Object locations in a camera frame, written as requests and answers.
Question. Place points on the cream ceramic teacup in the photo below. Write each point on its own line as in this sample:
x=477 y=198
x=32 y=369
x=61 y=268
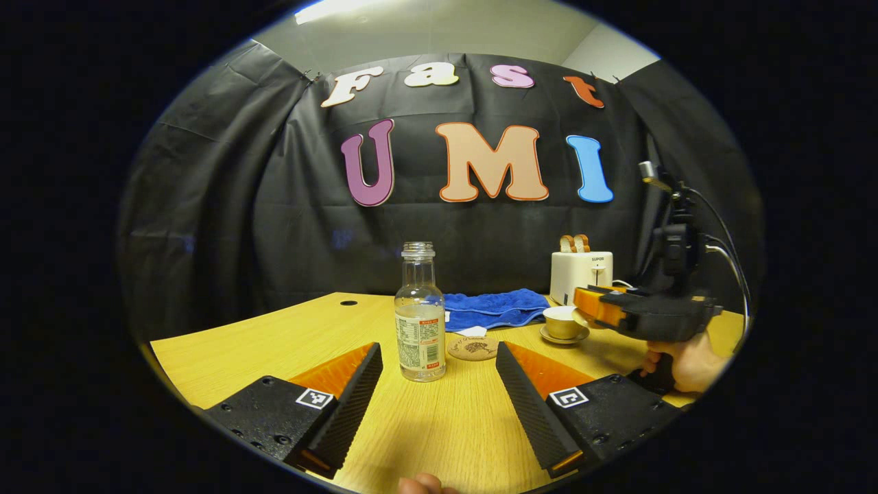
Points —
x=562 y=326

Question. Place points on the blue towel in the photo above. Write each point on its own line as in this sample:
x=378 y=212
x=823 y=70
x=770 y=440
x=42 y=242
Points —
x=494 y=309

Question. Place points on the cream ceramic saucer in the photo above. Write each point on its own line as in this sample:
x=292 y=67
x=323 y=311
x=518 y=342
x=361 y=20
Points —
x=564 y=339

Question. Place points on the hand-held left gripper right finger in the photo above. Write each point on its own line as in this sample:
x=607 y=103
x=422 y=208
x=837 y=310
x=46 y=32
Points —
x=528 y=405

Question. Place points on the round cork coaster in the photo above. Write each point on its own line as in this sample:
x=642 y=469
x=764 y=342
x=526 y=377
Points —
x=473 y=347

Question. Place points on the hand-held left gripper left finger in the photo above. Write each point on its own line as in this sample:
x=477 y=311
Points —
x=355 y=405

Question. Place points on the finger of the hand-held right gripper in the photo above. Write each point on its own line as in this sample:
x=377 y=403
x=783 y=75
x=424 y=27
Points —
x=600 y=309
x=624 y=290

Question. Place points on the small white paper piece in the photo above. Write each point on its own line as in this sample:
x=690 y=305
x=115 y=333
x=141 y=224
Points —
x=472 y=331

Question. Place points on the clear plastic water bottle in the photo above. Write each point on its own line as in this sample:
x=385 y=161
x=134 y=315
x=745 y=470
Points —
x=420 y=329

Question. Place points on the brown toast slice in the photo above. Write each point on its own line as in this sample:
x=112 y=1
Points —
x=566 y=244
x=582 y=243

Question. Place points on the white toaster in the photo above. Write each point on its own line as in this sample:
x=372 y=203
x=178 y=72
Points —
x=573 y=274

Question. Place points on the black backdrop cloth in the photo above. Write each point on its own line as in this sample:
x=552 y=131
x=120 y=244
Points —
x=226 y=226

